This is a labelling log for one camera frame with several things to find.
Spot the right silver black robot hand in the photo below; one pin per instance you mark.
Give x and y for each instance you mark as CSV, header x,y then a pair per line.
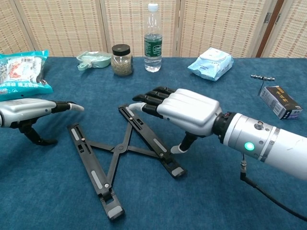
x,y
189,110

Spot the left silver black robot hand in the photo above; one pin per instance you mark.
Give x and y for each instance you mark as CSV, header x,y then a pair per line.
x,y
21,110

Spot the black folding laptop stand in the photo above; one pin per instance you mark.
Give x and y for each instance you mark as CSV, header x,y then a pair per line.
x,y
94,167

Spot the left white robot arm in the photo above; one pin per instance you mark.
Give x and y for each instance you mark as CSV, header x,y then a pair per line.
x,y
1,115

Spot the teal snack bag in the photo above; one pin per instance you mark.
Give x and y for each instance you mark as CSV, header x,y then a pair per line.
x,y
21,72

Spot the light blue wet wipes pack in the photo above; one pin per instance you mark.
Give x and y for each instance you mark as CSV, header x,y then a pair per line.
x,y
211,64

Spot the clear water bottle green label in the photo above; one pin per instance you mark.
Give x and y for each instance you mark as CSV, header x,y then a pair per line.
x,y
153,48

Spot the glass jar black lid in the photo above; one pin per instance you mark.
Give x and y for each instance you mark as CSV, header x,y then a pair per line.
x,y
121,64

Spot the blue table mat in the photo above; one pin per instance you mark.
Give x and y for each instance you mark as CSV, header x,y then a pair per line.
x,y
192,191

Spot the small black carton box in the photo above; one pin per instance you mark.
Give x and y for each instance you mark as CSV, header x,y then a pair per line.
x,y
280,100

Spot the green mini dustpan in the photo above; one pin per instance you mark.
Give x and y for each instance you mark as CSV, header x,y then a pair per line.
x,y
98,60

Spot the woven bamboo folding screen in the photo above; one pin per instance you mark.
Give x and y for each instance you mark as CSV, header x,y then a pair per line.
x,y
72,26

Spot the black screen hinge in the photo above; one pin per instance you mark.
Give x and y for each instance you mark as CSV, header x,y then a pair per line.
x,y
267,17
278,18

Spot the brown wooden post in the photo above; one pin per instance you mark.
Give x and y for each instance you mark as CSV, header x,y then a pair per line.
x,y
268,36

